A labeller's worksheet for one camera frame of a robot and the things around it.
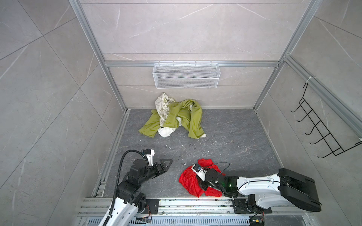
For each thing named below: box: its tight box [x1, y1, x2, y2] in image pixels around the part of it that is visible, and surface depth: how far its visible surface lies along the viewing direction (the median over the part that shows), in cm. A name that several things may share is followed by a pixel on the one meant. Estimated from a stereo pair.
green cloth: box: [138, 98, 205, 139], surface depth 103 cm
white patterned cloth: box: [155, 92, 175, 127], surface depth 109 cm
